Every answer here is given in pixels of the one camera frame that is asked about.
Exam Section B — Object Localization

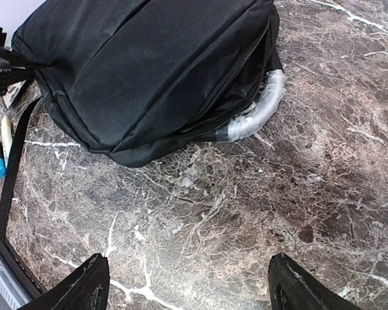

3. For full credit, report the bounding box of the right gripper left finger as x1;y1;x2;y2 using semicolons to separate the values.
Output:
21;253;110;310

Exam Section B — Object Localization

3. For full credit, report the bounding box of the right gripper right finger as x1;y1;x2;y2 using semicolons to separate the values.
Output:
268;253;359;310

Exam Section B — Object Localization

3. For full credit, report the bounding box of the black student backpack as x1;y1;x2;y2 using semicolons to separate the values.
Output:
0;0;287;242

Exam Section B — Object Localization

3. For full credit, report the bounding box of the floral square coaster mat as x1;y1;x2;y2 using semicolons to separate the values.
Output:
3;80;27;110

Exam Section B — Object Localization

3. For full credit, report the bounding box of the cream eraser in case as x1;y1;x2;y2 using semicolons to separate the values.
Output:
1;116;12;167

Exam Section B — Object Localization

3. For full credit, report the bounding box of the white slotted cable duct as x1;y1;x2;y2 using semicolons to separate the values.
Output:
0;259;28;309

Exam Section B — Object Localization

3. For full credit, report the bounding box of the black front rail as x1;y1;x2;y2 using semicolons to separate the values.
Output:
0;209;48;300

